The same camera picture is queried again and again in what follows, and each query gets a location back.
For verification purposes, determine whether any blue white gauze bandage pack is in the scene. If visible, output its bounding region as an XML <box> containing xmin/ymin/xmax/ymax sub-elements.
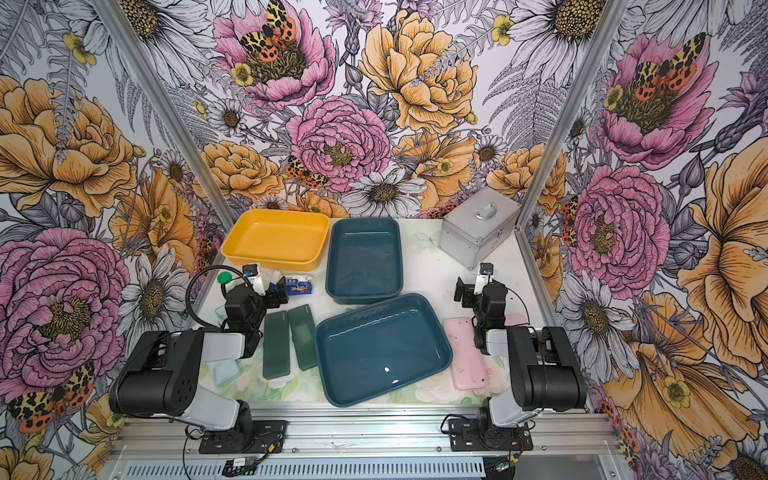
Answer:
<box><xmin>277</xmin><ymin>275</ymin><xmax>313</xmax><ymax>296</ymax></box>

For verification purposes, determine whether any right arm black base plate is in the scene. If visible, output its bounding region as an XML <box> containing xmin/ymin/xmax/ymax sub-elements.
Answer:
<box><xmin>440</xmin><ymin>415</ymin><xmax>533</xmax><ymax>454</ymax></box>

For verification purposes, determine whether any outer light blue pencil case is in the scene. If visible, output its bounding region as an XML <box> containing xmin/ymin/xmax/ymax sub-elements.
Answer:
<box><xmin>208</xmin><ymin>360</ymin><xmax>240</xmax><ymax>387</ymax></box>

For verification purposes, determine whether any yellow plastic tray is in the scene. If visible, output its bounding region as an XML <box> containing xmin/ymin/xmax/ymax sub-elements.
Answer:
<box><xmin>220</xmin><ymin>209</ymin><xmax>330</xmax><ymax>272</ymax></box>

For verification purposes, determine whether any silver metal case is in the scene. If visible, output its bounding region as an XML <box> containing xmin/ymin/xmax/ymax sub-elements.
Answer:
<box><xmin>438</xmin><ymin>188</ymin><xmax>522</xmax><ymax>270</ymax></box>

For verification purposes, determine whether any small teal plastic tray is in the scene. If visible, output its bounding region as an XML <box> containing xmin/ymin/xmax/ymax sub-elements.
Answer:
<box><xmin>325</xmin><ymin>218</ymin><xmax>404</xmax><ymax>305</ymax></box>

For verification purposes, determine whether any left pink pencil case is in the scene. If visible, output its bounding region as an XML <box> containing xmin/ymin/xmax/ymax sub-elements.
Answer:
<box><xmin>442</xmin><ymin>317</ymin><xmax>488</xmax><ymax>391</ymax></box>

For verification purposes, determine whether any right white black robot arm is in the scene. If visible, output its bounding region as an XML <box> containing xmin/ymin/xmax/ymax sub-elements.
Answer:
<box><xmin>443</xmin><ymin>275</ymin><xmax>587</xmax><ymax>454</ymax></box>

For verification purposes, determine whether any white slotted cable duct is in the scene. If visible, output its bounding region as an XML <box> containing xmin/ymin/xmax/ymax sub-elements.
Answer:
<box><xmin>108</xmin><ymin>457</ymin><xmax>486</xmax><ymax>479</ymax></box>

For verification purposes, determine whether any aluminium front rail frame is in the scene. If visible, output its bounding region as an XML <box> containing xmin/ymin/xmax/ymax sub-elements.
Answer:
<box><xmin>108</xmin><ymin>402</ymin><xmax>619</xmax><ymax>461</ymax></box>

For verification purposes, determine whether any large teal plastic tray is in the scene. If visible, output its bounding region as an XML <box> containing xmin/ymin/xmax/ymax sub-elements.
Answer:
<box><xmin>314</xmin><ymin>292</ymin><xmax>454</xmax><ymax>408</ymax></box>

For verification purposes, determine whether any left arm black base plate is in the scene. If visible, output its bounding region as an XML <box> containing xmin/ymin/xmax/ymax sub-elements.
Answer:
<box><xmin>198</xmin><ymin>420</ymin><xmax>288</xmax><ymax>455</ymax></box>

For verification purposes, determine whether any dark green pencil case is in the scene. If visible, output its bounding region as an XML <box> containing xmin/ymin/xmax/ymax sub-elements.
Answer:
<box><xmin>287</xmin><ymin>305</ymin><xmax>317</xmax><ymax>371</ymax></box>
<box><xmin>263</xmin><ymin>311</ymin><xmax>290</xmax><ymax>380</ymax></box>

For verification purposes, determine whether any aluminium corner post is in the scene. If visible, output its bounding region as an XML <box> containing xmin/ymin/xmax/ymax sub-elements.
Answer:
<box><xmin>515</xmin><ymin>0</ymin><xmax>630</xmax><ymax>231</ymax></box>
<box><xmin>94</xmin><ymin>1</ymin><xmax>236</xmax><ymax>231</ymax></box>

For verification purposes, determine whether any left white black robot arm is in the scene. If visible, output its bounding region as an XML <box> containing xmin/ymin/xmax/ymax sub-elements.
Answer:
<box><xmin>109</xmin><ymin>267</ymin><xmax>288</xmax><ymax>456</ymax></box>

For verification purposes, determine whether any right aluminium corner post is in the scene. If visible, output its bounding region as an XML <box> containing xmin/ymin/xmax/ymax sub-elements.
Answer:
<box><xmin>515</xmin><ymin>0</ymin><xmax>630</xmax><ymax>231</ymax></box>

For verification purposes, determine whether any left aluminium corner post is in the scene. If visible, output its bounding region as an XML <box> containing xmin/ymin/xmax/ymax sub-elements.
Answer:
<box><xmin>94</xmin><ymin>1</ymin><xmax>236</xmax><ymax>231</ymax></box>

